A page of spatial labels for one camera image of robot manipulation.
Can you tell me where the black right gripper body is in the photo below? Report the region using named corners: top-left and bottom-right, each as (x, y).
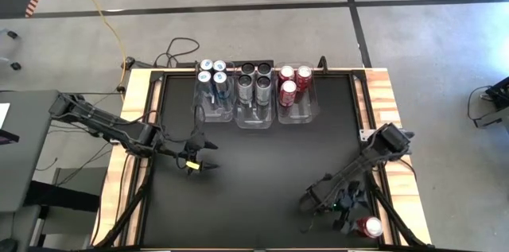
top-left (331, 182), bottom-right (367, 215)

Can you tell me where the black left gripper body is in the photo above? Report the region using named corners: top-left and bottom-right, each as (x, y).
top-left (181, 132), bottom-right (206, 176)

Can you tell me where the clear plastic bin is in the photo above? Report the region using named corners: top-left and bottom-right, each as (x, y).
top-left (191, 60), bottom-right (236, 123)
top-left (274, 62), bottom-right (321, 125)
top-left (232, 60), bottom-right (278, 130)

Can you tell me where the black table mat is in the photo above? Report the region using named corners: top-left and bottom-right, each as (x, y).
top-left (139, 69), bottom-right (383, 250)

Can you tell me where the grey equipment box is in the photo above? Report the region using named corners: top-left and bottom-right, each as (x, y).
top-left (474, 105), bottom-right (509, 129)

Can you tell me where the grey desk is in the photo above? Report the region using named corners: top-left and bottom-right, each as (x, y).
top-left (0, 89), bottom-right (60, 214)

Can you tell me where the black equipment case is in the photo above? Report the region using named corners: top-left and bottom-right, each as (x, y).
top-left (484, 76), bottom-right (509, 110)

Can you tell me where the dark flat device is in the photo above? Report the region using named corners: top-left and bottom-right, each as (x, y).
top-left (0, 130), bottom-right (20, 146)

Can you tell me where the white paper sheet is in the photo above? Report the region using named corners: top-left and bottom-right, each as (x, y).
top-left (0, 103), bottom-right (11, 130)

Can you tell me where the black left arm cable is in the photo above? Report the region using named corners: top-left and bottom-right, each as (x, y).
top-left (157, 103), bottom-right (208, 145)

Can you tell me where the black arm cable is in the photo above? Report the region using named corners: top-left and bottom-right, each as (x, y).
top-left (387, 151), bottom-right (418, 181)
top-left (157, 103), bottom-right (208, 145)

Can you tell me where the black table frame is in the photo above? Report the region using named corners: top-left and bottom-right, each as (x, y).
top-left (129, 68), bottom-right (401, 251)

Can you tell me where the black frame strut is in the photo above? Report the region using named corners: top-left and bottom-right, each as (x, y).
top-left (363, 155), bottom-right (433, 250)
top-left (120, 56), bottom-right (138, 71)
top-left (317, 55), bottom-right (330, 75)
top-left (94, 156), bottom-right (154, 250)

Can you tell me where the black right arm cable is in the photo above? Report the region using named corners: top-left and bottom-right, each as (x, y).
top-left (387, 151), bottom-right (418, 181)

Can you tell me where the black looped cable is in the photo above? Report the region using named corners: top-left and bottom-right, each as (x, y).
top-left (153, 37), bottom-right (200, 69)

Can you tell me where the black floor cable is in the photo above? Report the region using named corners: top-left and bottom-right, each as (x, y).
top-left (79, 90), bottom-right (122, 96)
top-left (466, 83), bottom-right (494, 122)

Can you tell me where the yellow floor cable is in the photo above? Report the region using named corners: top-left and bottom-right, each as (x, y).
top-left (64, 0), bottom-right (128, 90)

